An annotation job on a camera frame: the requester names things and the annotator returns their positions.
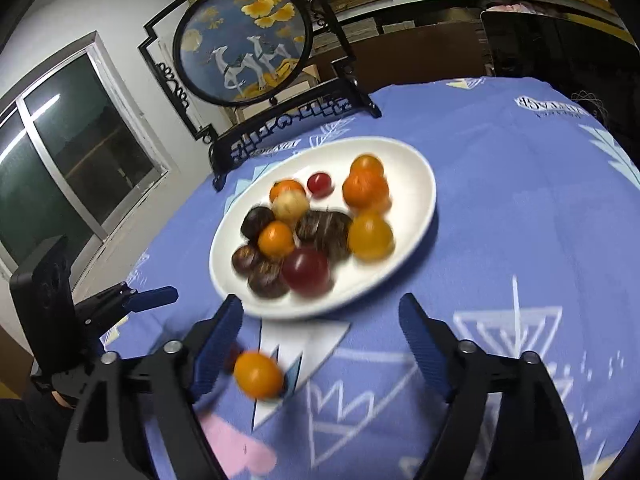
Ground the red cherry tomato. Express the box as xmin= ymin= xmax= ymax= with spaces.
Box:
xmin=306 ymin=172 xmax=334 ymax=198

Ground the brown wooden panel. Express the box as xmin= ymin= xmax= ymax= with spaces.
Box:
xmin=350 ymin=30 xmax=488 ymax=96

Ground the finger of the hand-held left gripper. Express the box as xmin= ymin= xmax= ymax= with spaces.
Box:
xmin=74 ymin=282 xmax=179 ymax=333

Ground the person's left forearm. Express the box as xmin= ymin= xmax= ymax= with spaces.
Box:
xmin=0 ymin=392 xmax=81 ymax=480

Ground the blue printed tablecloth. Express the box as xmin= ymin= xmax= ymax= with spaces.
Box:
xmin=100 ymin=76 xmax=640 ymax=480

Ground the round painted screen black stand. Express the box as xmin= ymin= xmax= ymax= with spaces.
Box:
xmin=138 ymin=0 xmax=383 ymax=192

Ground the sliding glass window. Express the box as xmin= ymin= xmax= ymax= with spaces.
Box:
xmin=0 ymin=32 xmax=178 ymax=281

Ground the dark red plum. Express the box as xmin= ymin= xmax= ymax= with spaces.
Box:
xmin=281 ymin=247 xmax=332 ymax=296

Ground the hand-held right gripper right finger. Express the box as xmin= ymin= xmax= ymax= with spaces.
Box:
xmin=398 ymin=292 xmax=586 ymax=480

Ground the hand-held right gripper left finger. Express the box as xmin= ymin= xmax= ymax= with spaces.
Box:
xmin=60 ymin=294 xmax=246 ymax=480

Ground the small yellow-orange tomato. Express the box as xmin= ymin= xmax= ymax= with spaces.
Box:
xmin=270 ymin=180 xmax=306 ymax=201

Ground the pale striped pepino melon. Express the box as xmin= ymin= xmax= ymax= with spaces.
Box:
xmin=272 ymin=192 xmax=311 ymax=226

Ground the white oval plate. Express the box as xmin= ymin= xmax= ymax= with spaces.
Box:
xmin=209 ymin=136 xmax=437 ymax=321

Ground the small orange mandarin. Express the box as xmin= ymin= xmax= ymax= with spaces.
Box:
xmin=257 ymin=221 xmax=296 ymax=257

